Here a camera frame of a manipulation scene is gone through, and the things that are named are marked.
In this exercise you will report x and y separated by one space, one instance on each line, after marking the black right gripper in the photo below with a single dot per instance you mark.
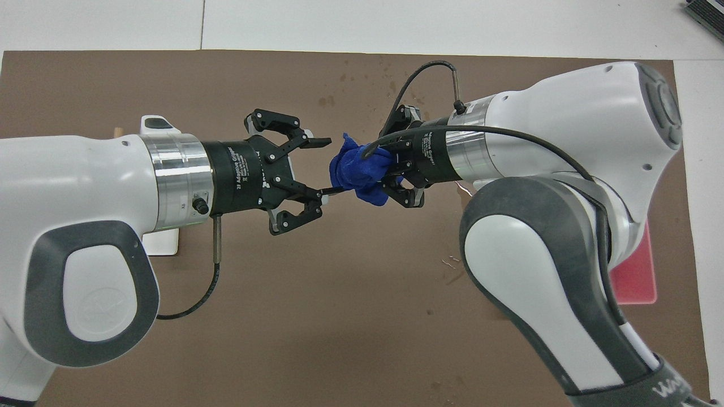
427 158

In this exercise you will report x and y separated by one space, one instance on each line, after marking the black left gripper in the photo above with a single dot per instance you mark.
237 178

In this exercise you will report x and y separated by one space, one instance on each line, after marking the blue towel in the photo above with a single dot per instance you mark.
359 169

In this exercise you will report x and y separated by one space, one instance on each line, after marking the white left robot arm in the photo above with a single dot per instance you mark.
85 186

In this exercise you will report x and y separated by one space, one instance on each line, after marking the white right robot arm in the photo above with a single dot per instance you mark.
565 113

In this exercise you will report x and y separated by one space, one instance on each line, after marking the brown table mat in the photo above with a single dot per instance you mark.
339 311

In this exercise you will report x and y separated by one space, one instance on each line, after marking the pink plastic bin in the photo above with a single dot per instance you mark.
636 277

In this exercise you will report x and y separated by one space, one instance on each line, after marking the grey striped device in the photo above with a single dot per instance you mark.
707 14

